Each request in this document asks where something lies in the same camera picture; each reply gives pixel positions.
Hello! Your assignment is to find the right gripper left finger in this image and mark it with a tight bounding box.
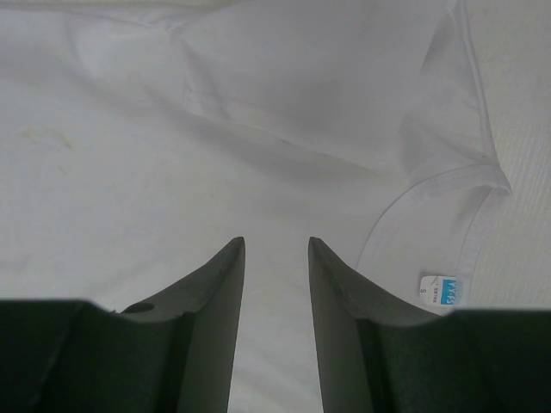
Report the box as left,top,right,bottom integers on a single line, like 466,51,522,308
1,237,245,412

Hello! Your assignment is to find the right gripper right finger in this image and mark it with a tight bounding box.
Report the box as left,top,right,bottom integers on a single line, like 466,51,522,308
308,237,550,412

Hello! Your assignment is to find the white t shirt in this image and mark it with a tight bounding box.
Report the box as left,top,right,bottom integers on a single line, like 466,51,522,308
1,1,511,412

